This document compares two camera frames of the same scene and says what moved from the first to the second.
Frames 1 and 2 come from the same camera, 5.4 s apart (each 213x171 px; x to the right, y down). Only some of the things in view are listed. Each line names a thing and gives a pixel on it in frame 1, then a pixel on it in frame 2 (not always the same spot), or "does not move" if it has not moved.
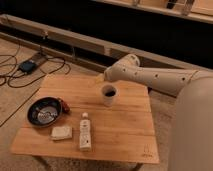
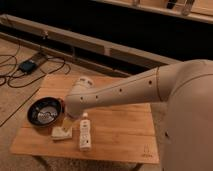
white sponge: (61, 132) does not move
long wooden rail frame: (82, 48) does not move
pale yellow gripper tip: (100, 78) to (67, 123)
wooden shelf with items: (199, 10) does not move
